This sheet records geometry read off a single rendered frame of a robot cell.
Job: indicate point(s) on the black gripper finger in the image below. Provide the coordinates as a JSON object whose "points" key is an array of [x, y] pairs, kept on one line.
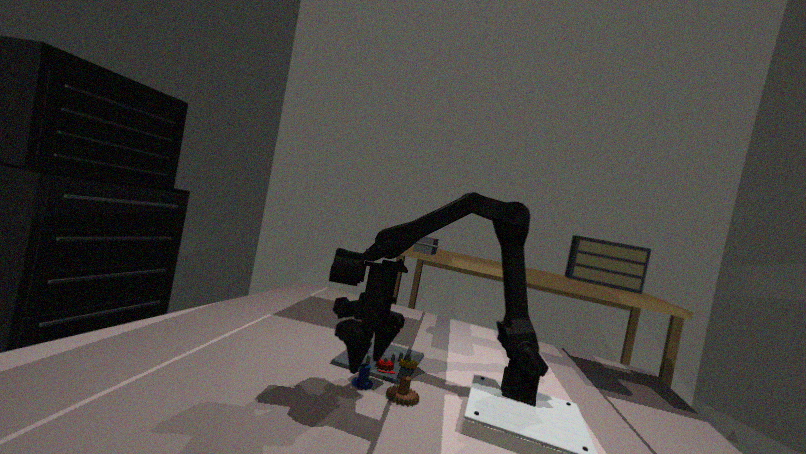
{"points": [[383, 338], [356, 354]]}

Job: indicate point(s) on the brown toothed gear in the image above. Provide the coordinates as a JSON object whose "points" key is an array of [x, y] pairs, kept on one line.
{"points": [[401, 394]]}

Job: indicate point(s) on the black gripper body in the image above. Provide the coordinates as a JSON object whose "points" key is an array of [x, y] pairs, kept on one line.
{"points": [[376, 313]]}

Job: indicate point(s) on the dark blue gear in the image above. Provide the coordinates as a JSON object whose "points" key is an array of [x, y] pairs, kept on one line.
{"points": [[363, 380]]}

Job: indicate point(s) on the red gear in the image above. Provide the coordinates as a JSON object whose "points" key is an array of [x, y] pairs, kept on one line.
{"points": [[385, 365]]}

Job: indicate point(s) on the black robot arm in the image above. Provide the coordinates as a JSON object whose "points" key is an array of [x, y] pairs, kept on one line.
{"points": [[511, 221]]}

